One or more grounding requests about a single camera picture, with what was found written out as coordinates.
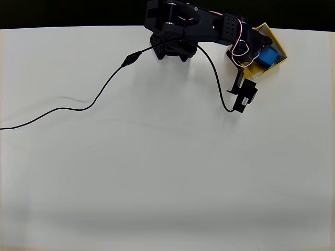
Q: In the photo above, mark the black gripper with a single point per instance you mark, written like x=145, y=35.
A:
x=257, y=45

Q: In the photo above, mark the blue cube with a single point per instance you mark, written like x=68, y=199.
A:
x=268, y=58

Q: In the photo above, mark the yellow and white open box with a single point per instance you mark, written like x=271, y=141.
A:
x=278, y=44

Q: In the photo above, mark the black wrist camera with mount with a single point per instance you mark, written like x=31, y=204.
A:
x=244, y=96

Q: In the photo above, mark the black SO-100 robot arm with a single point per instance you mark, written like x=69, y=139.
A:
x=204, y=28

